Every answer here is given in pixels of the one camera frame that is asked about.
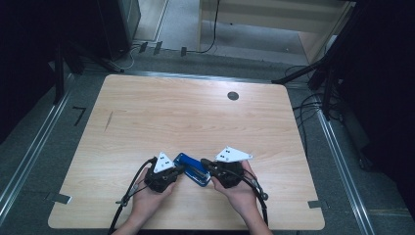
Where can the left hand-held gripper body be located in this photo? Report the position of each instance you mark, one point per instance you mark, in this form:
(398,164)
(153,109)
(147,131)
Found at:
(164,163)

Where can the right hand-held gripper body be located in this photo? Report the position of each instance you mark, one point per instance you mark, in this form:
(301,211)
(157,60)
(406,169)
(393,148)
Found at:
(231,155)

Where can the blue stapler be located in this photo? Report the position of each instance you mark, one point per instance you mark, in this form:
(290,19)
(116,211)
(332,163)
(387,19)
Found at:
(192,168)

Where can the person's left hand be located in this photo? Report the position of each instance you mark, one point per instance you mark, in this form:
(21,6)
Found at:
(145,202)

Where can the person's right hand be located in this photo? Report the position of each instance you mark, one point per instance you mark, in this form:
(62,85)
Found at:
(243,196)

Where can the round dark table grommet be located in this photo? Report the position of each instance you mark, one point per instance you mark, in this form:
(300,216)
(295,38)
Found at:
(233,96)

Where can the black stand leg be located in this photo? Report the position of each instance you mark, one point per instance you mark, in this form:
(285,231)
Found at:
(300,72)

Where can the grey tape piece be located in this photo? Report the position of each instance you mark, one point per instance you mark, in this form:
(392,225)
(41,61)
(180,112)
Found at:
(60,198)

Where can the dark floor tape piece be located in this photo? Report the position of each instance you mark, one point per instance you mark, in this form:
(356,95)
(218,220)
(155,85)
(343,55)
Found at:
(183,51)
(143,47)
(158,48)

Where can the dark cabinet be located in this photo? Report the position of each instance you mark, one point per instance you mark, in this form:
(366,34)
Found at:
(120,26)

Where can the metal floor rail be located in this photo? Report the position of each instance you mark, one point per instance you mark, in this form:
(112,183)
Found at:
(342,169)
(29,156)

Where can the light wooden furniture frame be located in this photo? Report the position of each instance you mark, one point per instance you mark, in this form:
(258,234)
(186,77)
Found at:
(267,13)

